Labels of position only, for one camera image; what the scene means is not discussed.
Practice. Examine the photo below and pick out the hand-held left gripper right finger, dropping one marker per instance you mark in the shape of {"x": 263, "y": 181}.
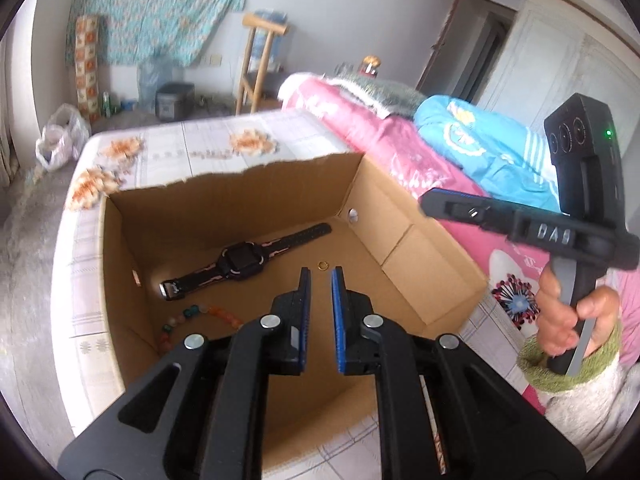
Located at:
{"x": 337, "y": 310}

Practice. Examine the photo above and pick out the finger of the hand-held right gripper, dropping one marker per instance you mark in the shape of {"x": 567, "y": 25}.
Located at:
{"x": 465, "y": 210}

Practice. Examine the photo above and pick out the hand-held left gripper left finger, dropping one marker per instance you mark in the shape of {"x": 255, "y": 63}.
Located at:
{"x": 305, "y": 310}

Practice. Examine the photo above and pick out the black and pink smart watch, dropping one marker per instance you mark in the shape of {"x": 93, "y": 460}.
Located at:
{"x": 235, "y": 260}

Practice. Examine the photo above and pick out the brown cardboard box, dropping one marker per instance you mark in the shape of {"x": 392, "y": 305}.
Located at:
{"x": 200, "y": 220}

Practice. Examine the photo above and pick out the person's right forearm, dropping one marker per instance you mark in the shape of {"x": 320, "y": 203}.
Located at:
{"x": 590, "y": 410}

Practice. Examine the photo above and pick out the person's right hand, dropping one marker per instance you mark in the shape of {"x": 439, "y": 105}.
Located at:
{"x": 550, "y": 320}

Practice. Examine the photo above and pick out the blue quilt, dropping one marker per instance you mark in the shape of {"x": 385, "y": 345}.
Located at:
{"x": 480, "y": 160}

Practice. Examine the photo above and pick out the pink floral blanket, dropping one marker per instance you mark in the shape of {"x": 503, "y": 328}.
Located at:
{"x": 380, "y": 135}

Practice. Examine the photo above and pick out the white wardrobe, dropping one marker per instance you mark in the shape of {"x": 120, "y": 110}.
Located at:
{"x": 550, "y": 60}

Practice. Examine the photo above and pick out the grey-green knitted cloth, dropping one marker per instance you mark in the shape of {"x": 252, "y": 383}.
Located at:
{"x": 385, "y": 92}

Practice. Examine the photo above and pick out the small mushroom figurine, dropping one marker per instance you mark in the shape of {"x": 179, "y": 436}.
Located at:
{"x": 371, "y": 66}

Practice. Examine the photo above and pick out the brown wooden door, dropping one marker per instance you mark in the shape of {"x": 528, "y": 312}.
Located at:
{"x": 450, "y": 35}

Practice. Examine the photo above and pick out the grey metal container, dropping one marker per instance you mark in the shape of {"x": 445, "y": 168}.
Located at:
{"x": 175, "y": 102}

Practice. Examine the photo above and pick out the wooden stool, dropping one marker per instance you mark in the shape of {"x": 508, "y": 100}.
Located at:
{"x": 248, "y": 60}

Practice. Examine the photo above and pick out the blue water jug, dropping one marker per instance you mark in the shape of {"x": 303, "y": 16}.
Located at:
{"x": 272, "y": 15}

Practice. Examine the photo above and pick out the clear water jug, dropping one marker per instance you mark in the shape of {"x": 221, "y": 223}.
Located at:
{"x": 155, "y": 75}

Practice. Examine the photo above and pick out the green bottle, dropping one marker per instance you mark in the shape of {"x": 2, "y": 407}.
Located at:
{"x": 106, "y": 104}

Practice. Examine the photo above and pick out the white plastic bag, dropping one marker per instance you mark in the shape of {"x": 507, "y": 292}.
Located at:
{"x": 60, "y": 140}

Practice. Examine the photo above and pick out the checkered rolled mat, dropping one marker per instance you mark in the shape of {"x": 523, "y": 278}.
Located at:
{"x": 87, "y": 70}

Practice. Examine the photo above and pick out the teal floral hanging cloth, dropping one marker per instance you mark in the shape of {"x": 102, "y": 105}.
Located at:
{"x": 160, "y": 10}

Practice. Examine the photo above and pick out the white wall socket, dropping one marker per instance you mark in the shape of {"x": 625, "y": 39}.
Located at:
{"x": 215, "y": 60}

